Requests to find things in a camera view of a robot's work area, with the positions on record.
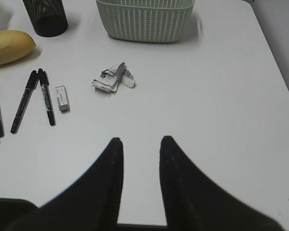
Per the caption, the black mesh pen holder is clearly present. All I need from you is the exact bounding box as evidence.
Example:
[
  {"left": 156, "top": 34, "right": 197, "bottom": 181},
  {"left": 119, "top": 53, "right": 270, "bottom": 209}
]
[{"left": 23, "top": 0, "right": 68, "bottom": 38}]

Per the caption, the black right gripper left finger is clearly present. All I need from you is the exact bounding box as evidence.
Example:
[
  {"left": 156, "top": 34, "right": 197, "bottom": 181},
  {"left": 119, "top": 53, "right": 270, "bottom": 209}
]
[{"left": 7, "top": 138, "right": 124, "bottom": 231}]

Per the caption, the yellow mango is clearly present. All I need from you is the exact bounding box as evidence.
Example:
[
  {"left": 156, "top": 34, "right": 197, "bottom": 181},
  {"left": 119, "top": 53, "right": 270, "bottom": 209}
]
[{"left": 0, "top": 30, "right": 36, "bottom": 65}]

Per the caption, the white grey eraser right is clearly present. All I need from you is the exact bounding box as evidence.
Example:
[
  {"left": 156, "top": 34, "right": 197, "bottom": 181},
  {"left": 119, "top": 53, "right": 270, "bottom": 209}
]
[{"left": 55, "top": 86, "right": 69, "bottom": 112}]

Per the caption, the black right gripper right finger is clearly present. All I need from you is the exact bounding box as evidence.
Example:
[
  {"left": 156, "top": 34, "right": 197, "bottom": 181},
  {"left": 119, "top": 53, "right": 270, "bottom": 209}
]
[{"left": 159, "top": 136, "right": 283, "bottom": 231}]

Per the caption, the green woven plastic basket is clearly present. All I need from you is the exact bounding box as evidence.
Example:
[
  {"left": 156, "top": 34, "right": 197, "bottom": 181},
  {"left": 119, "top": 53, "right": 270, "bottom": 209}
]
[{"left": 96, "top": 0, "right": 195, "bottom": 43}]

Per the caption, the waste paper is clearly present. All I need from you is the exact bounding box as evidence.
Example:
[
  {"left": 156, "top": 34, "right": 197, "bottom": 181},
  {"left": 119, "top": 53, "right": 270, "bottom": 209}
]
[{"left": 92, "top": 62, "right": 136, "bottom": 93}]

